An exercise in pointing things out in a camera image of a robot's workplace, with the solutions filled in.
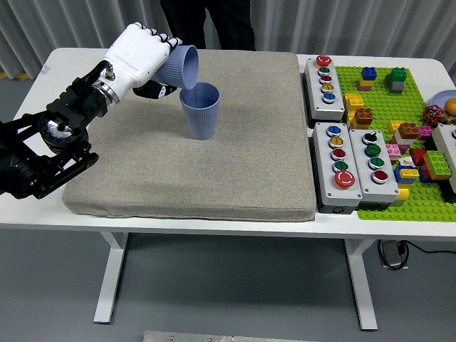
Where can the white printed toy tile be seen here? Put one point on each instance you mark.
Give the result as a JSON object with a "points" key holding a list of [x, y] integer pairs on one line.
{"points": [[406, 163]]}

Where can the grey toy brick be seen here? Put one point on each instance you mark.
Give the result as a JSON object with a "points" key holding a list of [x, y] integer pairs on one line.
{"points": [[396, 87]]}

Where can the white toy brick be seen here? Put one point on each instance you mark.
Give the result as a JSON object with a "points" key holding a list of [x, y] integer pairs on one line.
{"points": [[404, 140]]}

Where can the orange toy brick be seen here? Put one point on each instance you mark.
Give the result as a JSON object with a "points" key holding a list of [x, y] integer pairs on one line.
{"points": [[441, 175]]}

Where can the large green toy brick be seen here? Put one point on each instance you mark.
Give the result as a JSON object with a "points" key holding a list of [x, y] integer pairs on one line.
{"points": [[436, 160]]}

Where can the white control box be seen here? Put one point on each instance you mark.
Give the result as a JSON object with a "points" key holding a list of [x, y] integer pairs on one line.
{"points": [[447, 146]]}

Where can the green studded baseplate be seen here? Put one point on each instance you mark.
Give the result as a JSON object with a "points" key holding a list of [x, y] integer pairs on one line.
{"points": [[377, 107]]}

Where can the lilac plate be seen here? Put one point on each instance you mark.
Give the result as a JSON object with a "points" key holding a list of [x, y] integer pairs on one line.
{"points": [[440, 98]]}

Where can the red valve handwheel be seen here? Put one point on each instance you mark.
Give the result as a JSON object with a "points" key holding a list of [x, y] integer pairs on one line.
{"points": [[432, 114]]}

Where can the yellow black floor tape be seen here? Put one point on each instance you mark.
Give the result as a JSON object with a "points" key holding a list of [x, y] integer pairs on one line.
{"points": [[12, 75]]}

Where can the yellow toy brick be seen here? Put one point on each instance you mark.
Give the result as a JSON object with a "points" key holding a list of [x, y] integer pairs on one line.
{"points": [[409, 173], [363, 82], [402, 196], [394, 126], [353, 101], [351, 121]]}

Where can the grey curtain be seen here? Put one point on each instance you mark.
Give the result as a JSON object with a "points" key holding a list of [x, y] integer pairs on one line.
{"points": [[356, 25]]}

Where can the blue ribbed plastic cup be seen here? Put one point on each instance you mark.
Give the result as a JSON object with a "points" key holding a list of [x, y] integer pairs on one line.
{"points": [[201, 121], [178, 67]]}

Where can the grey five-button control box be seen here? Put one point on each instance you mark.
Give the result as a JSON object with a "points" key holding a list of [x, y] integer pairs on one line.
{"points": [[318, 103], [324, 171]]}

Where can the brown toy brick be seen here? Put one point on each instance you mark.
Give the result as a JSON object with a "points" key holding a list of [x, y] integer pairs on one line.
{"points": [[409, 131], [363, 117]]}

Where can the white power strip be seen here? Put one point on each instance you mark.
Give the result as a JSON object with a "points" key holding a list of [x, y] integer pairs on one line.
{"points": [[390, 254]]}

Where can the grey-brown fabric mat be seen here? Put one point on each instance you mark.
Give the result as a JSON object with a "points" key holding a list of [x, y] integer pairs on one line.
{"points": [[249, 160]]}

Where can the magenta toy brick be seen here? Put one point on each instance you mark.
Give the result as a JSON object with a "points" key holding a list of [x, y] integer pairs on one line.
{"points": [[424, 132]]}

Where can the pink toy brick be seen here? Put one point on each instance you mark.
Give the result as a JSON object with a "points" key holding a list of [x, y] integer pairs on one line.
{"points": [[393, 150], [363, 87]]}

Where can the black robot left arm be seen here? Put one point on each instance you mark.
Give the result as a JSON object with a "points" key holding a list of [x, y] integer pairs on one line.
{"points": [[71, 103]]}

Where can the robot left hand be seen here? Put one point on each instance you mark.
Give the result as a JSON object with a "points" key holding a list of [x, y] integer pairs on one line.
{"points": [[137, 53]]}

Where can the blue toy brick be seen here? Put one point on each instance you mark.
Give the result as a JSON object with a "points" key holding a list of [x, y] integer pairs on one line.
{"points": [[424, 176], [369, 73], [398, 175]]}

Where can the orange toy bun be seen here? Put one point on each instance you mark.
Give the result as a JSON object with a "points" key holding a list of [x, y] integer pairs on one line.
{"points": [[451, 107]]}

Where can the red toy brick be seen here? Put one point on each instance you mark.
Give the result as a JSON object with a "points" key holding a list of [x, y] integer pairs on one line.
{"points": [[417, 156]]}

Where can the grey selector switch control box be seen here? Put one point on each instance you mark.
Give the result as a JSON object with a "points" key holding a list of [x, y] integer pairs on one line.
{"points": [[374, 189]]}

